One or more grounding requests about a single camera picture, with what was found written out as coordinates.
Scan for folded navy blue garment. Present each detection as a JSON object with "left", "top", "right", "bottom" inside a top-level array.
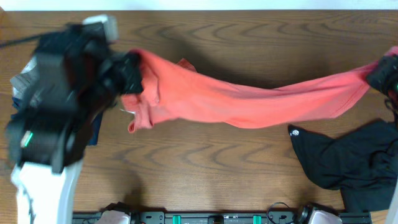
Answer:
[{"left": 12, "top": 96, "right": 103, "bottom": 146}]

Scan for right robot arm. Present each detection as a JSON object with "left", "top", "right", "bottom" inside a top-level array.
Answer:
[{"left": 366, "top": 54, "right": 397, "bottom": 224}]

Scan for folded grey shorts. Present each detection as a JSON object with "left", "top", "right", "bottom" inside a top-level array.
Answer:
[{"left": 10, "top": 57, "right": 39, "bottom": 99}]

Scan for small looped black cable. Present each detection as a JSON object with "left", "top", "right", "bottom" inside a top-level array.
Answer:
[{"left": 266, "top": 202, "right": 295, "bottom": 223}]

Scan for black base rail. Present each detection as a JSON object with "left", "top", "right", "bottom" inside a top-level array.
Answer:
[{"left": 72, "top": 211, "right": 373, "bottom": 224}]

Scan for red soccer t-shirt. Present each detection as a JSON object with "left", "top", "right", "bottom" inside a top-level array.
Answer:
[{"left": 119, "top": 46, "right": 398, "bottom": 134}]

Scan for black garment with logo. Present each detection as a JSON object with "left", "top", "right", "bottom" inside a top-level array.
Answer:
[{"left": 288, "top": 120, "right": 397, "bottom": 212}]

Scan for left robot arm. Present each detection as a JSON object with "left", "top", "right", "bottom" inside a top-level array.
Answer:
[{"left": 6, "top": 22, "right": 143, "bottom": 223}]

